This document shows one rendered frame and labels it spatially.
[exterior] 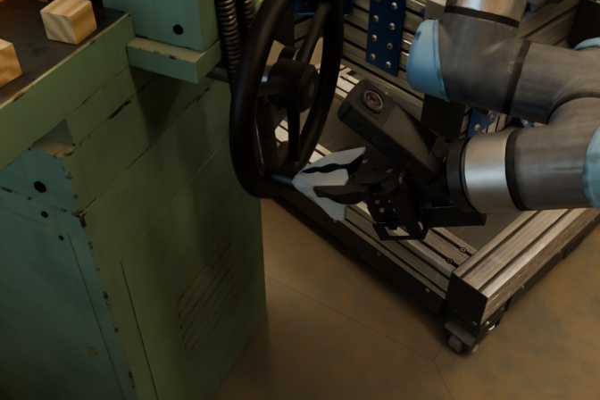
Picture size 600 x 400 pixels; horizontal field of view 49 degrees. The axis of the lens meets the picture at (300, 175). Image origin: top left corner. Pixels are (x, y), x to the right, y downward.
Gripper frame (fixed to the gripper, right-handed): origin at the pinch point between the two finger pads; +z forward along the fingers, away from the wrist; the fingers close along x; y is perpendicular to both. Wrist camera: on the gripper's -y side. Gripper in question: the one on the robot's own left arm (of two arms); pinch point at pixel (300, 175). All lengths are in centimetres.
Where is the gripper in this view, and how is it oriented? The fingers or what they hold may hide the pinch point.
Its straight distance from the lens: 73.6
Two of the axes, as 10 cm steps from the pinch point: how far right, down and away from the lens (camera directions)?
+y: 4.5, 7.5, 4.8
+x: 4.2, -6.5, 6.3
